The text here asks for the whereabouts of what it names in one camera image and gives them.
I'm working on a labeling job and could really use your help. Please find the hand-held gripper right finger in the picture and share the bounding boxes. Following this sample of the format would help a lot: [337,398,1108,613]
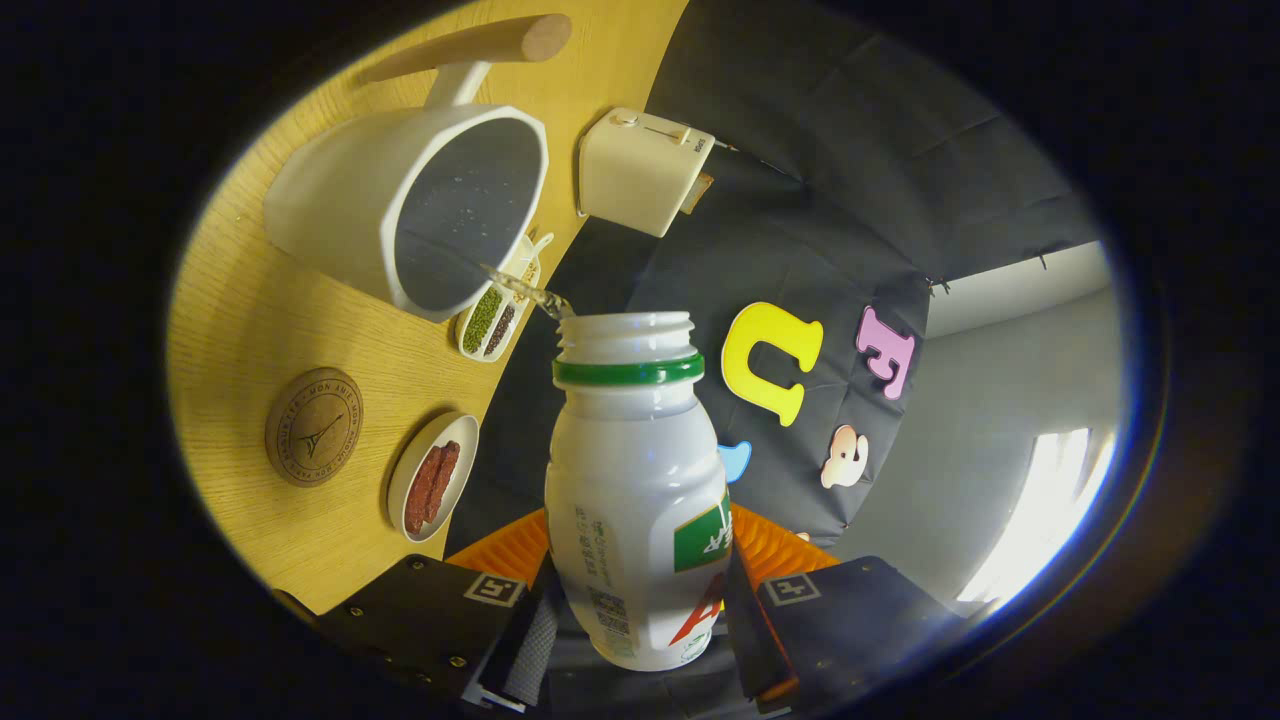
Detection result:
[722,503,991,713]

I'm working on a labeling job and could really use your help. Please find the white cup wooden handle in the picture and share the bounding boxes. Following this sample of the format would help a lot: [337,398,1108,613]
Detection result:
[263,13,573,324]

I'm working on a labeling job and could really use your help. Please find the round wooden coaster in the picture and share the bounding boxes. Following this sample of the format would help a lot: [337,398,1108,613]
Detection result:
[265,367,364,488]

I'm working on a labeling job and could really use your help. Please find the white divided dish of beans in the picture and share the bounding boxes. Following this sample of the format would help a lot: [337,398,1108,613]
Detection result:
[455,232,554,363]

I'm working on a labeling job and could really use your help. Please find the wooden table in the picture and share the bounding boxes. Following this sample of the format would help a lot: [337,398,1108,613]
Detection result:
[165,0,691,616]

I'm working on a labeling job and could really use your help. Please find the cream toaster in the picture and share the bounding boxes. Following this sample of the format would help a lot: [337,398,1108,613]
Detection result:
[577,107,717,239]

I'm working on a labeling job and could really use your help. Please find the red meat strips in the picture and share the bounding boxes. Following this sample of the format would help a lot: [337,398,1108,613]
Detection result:
[404,441,462,536]

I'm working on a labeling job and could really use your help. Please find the black backdrop cloth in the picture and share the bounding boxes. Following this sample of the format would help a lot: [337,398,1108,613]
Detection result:
[445,0,1101,720]

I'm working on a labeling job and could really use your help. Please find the clear juice stream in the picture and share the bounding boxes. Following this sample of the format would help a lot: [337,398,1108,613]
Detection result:
[480,263,576,321]

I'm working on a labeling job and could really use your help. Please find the white juice bottle green ring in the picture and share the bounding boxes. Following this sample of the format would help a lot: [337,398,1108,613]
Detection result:
[545,311,734,672]

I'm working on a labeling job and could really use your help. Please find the toaster power cable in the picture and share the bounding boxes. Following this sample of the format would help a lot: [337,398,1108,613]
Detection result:
[712,140,806,186]

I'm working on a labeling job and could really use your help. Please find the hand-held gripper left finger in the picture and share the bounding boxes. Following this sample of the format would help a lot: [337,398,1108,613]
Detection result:
[270,508,561,713]

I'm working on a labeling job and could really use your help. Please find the round white plate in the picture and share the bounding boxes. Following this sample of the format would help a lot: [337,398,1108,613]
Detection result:
[386,412,480,544]

